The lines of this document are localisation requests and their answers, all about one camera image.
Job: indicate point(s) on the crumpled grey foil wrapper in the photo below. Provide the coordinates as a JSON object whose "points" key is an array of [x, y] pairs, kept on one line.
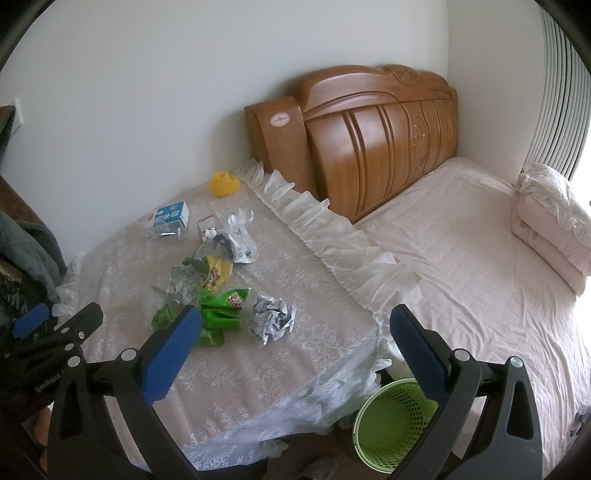
{"points": [[183, 286]]}

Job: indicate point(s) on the yellow snack bag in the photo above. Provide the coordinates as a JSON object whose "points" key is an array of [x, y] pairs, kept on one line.
{"points": [[211, 272]]}

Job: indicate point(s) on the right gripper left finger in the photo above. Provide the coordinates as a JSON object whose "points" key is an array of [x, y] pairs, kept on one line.
{"points": [[83, 442]]}

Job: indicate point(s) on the green chip bag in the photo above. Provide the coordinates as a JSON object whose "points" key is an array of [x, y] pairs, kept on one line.
{"points": [[219, 314]]}

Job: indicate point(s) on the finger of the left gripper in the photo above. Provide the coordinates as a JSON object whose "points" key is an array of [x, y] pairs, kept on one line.
{"points": [[29, 322]]}

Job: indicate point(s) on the dark clothes pile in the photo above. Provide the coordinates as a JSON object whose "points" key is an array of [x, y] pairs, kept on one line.
{"points": [[32, 265]]}

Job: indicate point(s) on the silver foil wrapper bag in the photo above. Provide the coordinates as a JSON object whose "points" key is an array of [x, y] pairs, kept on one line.
{"points": [[232, 241]]}

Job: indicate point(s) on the wooden headboard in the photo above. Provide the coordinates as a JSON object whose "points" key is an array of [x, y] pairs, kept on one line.
{"points": [[357, 136]]}

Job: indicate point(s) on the green plastic trash basket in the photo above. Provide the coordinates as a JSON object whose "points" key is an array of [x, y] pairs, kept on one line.
{"points": [[390, 423]]}

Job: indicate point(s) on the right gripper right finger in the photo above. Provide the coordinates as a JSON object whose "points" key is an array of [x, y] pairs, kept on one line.
{"points": [[486, 425]]}

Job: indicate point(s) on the bed with pink sheet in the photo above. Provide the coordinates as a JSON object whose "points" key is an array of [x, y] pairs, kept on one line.
{"points": [[486, 291]]}

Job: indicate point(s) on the crumpled silver foil ball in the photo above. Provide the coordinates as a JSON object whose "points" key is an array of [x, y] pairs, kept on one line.
{"points": [[272, 317]]}

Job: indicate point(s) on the yellow knitted item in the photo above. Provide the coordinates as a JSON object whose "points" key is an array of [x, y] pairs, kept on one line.
{"points": [[223, 184]]}

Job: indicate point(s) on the small white milk carton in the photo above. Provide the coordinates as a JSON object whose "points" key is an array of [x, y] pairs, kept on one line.
{"points": [[207, 227]]}

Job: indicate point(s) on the white lace table cover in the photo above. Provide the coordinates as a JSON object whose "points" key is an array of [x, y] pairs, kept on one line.
{"points": [[309, 295]]}

